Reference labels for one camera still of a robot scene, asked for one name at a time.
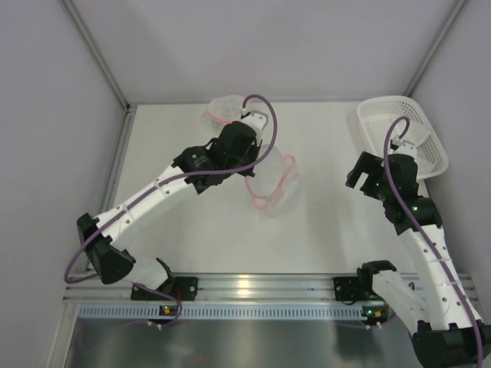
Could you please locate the aluminium frame post right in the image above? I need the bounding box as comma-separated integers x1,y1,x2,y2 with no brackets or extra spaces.
403,0,470,97

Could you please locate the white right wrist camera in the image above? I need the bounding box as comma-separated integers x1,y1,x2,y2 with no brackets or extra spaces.
390,137,417,159

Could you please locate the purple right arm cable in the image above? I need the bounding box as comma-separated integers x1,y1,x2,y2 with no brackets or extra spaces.
383,117,484,368

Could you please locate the white cloth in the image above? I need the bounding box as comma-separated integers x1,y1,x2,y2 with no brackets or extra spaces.
407,130,430,163

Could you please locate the white slotted cable duct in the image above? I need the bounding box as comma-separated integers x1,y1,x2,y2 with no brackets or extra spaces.
78,304,387,320

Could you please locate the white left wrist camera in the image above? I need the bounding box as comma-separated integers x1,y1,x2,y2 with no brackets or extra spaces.
240,110,269,135

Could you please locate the aluminium mounting rail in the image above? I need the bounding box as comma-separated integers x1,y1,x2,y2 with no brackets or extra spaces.
63,272,479,306

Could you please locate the aluminium frame post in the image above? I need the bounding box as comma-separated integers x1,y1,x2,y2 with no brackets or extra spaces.
58,0,130,110
403,0,470,97

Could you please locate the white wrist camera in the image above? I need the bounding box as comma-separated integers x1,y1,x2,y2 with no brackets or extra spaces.
240,110,269,135
390,137,417,159

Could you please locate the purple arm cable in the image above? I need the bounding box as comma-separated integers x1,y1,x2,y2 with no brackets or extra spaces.
63,94,278,330
383,117,484,368

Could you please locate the white plastic basket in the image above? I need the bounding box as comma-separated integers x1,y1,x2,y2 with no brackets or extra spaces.
357,96,449,180

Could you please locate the white mesh laundry bag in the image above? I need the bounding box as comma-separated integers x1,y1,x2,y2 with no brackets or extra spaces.
245,146,302,215
204,94,245,125

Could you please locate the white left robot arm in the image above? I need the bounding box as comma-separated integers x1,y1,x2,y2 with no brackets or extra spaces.
77,121,260,294

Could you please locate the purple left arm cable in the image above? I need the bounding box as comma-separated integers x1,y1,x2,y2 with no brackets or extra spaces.
63,94,278,330

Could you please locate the aluminium frame post left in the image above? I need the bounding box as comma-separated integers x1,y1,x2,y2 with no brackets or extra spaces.
58,0,130,110

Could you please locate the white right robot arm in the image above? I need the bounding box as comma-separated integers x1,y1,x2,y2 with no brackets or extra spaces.
346,152,490,367

